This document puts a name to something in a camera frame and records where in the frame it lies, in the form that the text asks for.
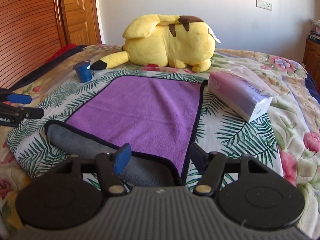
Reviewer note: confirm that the purple tissue pack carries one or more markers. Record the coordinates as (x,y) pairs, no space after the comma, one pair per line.
(243,91)

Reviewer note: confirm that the palm leaf print cloth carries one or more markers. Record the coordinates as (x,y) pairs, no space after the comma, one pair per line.
(219,128)

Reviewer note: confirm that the wooden room door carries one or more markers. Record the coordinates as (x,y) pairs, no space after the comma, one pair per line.
(81,21)

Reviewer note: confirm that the red blanket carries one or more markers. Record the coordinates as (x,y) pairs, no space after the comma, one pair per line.
(61,51)

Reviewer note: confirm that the floral bed quilt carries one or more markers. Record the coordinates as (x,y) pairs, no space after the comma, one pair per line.
(294,116)

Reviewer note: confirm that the purple grey microfibre towel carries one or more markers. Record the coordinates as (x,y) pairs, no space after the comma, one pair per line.
(157,117)

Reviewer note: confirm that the white wall switch socket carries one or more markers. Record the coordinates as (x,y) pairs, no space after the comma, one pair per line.
(264,5)

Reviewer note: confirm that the yellow Pikachu plush toy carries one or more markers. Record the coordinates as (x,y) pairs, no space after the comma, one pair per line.
(165,40)

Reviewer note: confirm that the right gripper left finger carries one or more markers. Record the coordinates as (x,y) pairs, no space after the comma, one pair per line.
(109,167)

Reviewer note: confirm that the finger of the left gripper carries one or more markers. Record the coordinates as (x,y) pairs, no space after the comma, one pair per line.
(25,112)
(9,96)

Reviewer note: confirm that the stack of folded linens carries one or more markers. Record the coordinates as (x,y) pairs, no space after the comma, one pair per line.
(315,31)

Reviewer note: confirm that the wooden louvered wardrobe door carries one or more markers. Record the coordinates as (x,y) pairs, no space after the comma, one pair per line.
(31,32)

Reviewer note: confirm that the wooden side cabinet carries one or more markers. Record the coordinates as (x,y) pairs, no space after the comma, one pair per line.
(311,59)

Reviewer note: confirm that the dark blue blanket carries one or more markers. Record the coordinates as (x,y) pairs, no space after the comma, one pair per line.
(310,83)

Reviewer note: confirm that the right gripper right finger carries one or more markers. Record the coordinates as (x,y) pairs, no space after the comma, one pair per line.
(210,166)

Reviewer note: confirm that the small blue cup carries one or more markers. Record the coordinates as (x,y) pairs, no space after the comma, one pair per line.
(83,71)

